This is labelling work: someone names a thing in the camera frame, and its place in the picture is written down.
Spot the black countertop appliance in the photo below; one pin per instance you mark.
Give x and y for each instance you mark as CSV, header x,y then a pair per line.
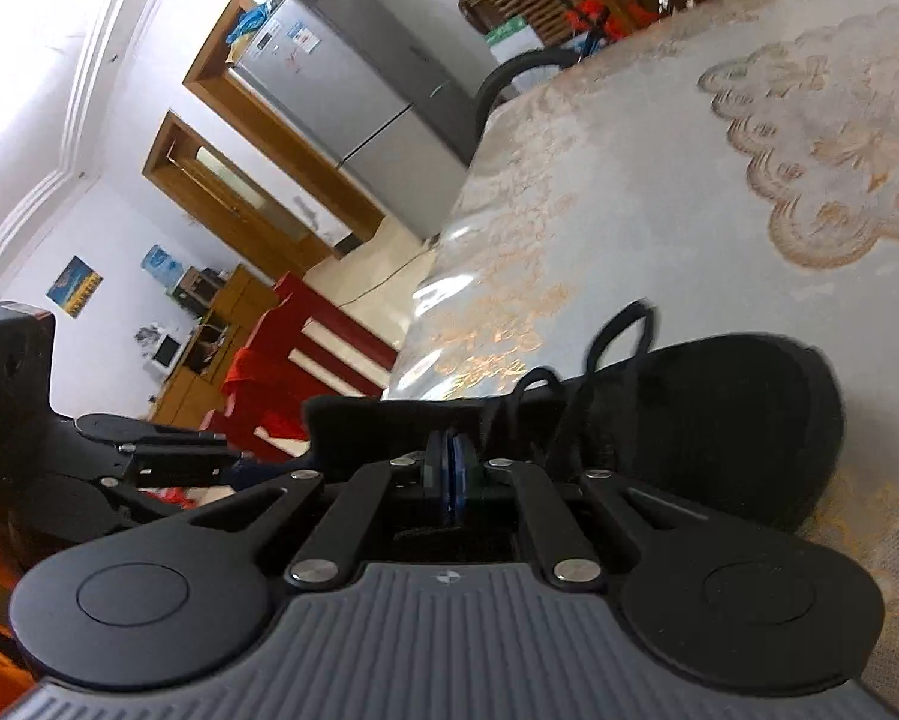
x,y
198,286

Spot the silver refrigerator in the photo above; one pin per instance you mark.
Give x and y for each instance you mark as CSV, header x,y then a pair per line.
x,y
359,97

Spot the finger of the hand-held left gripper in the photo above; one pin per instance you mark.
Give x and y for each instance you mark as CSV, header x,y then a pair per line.
x,y
194,476
179,444

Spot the red wooden chair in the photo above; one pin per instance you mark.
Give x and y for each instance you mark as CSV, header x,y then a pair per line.
x,y
322,307

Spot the white box with green label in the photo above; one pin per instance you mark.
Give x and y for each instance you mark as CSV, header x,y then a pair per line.
x,y
513,41

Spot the wooden bench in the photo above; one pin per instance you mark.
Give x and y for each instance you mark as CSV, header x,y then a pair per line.
x,y
509,0

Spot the black sneaker shoe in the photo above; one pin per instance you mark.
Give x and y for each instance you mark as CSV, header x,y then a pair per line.
x,y
719,405

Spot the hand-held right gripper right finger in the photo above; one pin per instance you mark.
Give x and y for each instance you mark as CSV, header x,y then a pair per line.
x,y
464,476

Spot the bicycle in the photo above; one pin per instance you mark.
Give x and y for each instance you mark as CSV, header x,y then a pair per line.
x,y
494,82

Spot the wooden door with glass pane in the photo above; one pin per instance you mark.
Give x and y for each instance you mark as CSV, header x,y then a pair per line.
x,y
224,221

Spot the wooden door frame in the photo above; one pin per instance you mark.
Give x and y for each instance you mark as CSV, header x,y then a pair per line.
x,y
269,150

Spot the wooden sideboard cabinet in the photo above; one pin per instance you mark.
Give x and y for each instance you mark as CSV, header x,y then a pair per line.
x,y
187,397

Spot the white microwave oven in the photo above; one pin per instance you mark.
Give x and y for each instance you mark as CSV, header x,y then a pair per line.
x,y
166,352

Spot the red cloth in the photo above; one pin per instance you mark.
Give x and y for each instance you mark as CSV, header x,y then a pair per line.
x,y
258,382

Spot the blue bag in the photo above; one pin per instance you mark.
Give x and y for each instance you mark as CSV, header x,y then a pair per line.
x,y
250,19

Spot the black shoelace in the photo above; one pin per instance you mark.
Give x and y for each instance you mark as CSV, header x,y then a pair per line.
x,y
620,319

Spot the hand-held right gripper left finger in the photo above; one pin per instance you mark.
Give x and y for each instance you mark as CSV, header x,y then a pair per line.
x,y
438,476

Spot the blue and yellow wall poster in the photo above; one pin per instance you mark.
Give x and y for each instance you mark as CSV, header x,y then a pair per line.
x,y
74,285

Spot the blue water dispenser bottle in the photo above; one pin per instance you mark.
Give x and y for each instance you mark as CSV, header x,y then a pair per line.
x,y
160,264

